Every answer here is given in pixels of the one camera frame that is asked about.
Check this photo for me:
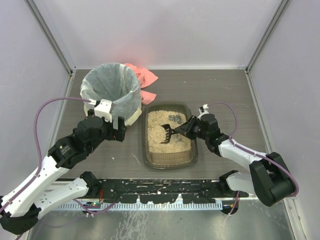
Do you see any black litter scoop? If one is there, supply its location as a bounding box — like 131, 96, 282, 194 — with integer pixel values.
161, 124, 178, 144

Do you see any dark translucent litter box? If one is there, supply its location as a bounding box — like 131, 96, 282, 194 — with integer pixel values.
142, 101, 198, 170

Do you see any trash bin with white liner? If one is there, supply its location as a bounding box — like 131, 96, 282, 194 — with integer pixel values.
80, 63, 142, 126

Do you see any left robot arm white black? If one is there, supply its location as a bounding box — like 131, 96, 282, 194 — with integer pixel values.
0, 111, 127, 235

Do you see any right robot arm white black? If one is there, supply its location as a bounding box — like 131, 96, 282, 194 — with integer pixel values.
174, 113, 299, 207

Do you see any pink cloth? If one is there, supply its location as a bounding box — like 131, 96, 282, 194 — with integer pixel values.
124, 63, 159, 105

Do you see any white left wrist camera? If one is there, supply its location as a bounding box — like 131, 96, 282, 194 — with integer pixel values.
93, 99, 113, 123

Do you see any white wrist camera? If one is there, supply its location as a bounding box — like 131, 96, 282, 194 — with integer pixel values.
93, 99, 113, 123
198, 104, 209, 118

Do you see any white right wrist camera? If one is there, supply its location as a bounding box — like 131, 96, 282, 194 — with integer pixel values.
198, 104, 209, 118

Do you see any left aluminium frame post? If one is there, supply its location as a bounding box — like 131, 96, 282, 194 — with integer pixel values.
24, 0, 77, 75

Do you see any aluminium frame post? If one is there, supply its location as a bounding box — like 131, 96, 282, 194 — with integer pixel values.
24, 0, 77, 75
245, 0, 291, 74

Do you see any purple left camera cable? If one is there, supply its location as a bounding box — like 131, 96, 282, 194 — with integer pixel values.
0, 97, 97, 216

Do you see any purple camera cable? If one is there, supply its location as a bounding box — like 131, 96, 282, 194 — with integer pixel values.
207, 101, 300, 198
0, 97, 97, 216

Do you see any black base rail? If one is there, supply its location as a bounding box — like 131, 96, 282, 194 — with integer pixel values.
98, 177, 223, 205

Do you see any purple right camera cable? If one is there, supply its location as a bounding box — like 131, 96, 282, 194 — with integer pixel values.
207, 101, 300, 198

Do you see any white slotted cable duct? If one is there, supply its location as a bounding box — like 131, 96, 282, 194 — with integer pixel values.
56, 200, 223, 211

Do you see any right aluminium frame post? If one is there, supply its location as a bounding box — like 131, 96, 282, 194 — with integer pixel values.
245, 0, 291, 74

